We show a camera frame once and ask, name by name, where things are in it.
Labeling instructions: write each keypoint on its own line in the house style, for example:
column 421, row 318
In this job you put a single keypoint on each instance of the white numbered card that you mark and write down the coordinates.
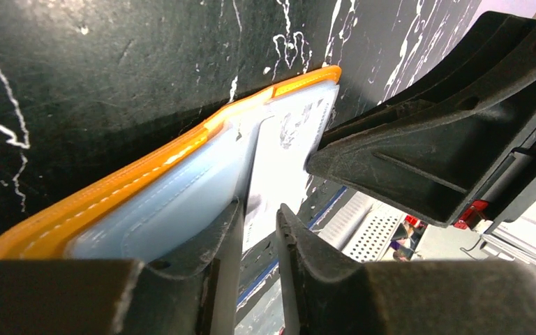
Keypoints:
column 286, row 138

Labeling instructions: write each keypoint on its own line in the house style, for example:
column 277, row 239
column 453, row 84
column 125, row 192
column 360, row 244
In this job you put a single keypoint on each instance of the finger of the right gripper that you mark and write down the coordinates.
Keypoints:
column 491, row 38
column 464, row 158

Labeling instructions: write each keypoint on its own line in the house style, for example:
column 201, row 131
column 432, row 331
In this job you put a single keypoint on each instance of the orange leather card holder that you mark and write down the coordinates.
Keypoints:
column 46, row 234

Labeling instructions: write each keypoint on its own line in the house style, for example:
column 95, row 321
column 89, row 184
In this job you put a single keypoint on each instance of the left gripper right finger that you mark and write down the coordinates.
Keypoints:
column 326, row 292

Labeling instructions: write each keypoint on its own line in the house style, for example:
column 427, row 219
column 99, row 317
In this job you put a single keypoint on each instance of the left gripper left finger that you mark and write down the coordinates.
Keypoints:
column 191, row 290

